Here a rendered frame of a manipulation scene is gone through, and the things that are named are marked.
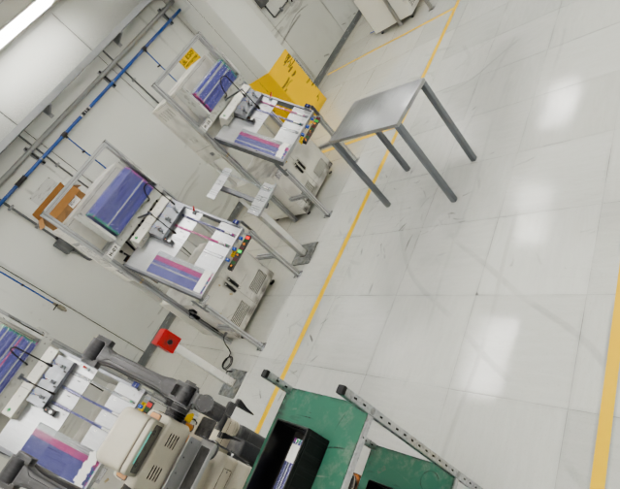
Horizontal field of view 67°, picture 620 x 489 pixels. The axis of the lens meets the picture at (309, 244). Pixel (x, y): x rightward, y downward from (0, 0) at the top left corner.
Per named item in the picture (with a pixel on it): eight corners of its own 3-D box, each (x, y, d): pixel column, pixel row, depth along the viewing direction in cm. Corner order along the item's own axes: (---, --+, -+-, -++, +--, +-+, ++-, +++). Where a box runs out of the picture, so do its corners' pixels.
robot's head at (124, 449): (107, 462, 179) (89, 458, 166) (138, 409, 189) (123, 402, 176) (137, 478, 176) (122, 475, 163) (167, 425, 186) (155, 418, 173)
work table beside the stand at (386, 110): (455, 202, 342) (396, 123, 303) (385, 207, 397) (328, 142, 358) (476, 157, 358) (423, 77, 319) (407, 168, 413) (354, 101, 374)
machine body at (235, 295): (278, 277, 444) (232, 238, 414) (244, 342, 413) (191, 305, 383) (242, 278, 493) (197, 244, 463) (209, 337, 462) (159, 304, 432)
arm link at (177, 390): (102, 337, 176) (83, 363, 171) (96, 332, 171) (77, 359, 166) (200, 385, 167) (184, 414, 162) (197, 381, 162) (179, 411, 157)
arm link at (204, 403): (185, 379, 166) (173, 403, 162) (188, 376, 156) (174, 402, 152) (215, 395, 167) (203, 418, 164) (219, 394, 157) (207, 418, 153)
